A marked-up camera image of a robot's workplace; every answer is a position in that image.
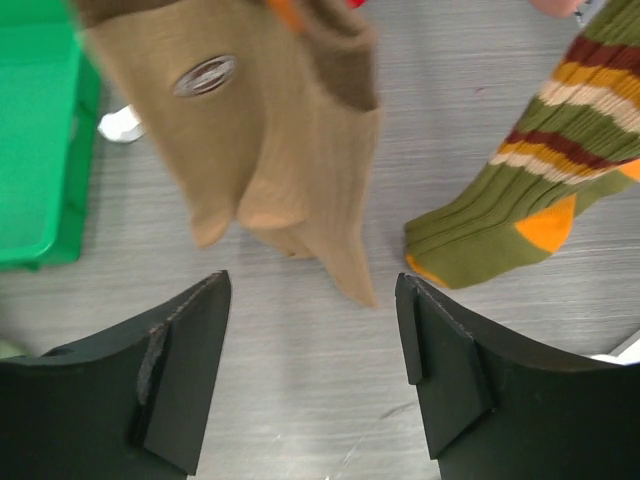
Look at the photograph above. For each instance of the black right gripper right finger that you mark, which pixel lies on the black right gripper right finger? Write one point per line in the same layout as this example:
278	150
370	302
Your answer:
496	404

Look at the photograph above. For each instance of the green plastic tray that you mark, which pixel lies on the green plastic tray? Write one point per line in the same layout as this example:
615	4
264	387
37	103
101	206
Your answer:
50	100

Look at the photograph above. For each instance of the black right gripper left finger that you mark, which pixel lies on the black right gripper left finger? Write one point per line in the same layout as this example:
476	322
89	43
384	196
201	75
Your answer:
129	402

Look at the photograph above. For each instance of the tan sock brown cuff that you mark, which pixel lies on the tan sock brown cuff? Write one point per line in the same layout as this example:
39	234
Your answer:
308	193

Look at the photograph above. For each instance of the green striped sock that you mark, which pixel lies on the green striped sock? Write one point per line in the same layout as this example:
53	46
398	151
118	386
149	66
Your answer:
576	142

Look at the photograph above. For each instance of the tan sock with oval patch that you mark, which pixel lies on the tan sock with oval patch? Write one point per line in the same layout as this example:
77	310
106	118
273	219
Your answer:
188	69

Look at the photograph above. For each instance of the orange clothespin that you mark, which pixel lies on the orange clothespin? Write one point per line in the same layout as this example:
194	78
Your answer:
288	12

